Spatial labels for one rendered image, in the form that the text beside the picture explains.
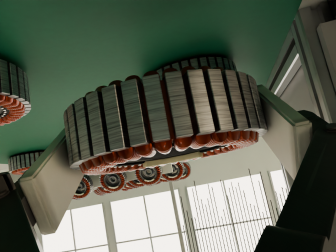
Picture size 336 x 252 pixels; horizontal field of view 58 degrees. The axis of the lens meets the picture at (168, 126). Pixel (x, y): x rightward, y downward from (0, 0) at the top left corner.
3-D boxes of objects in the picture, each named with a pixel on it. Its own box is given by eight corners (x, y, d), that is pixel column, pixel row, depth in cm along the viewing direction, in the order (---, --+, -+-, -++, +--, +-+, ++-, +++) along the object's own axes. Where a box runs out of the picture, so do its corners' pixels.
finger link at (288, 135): (293, 124, 12) (312, 121, 12) (250, 86, 19) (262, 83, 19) (299, 189, 13) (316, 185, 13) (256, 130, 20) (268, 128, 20)
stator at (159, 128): (19, 89, 13) (27, 176, 12) (279, 38, 13) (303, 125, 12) (96, 131, 24) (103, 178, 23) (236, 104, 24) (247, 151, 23)
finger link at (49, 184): (56, 234, 14) (40, 237, 14) (90, 164, 20) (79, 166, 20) (32, 177, 13) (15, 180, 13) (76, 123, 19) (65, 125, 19)
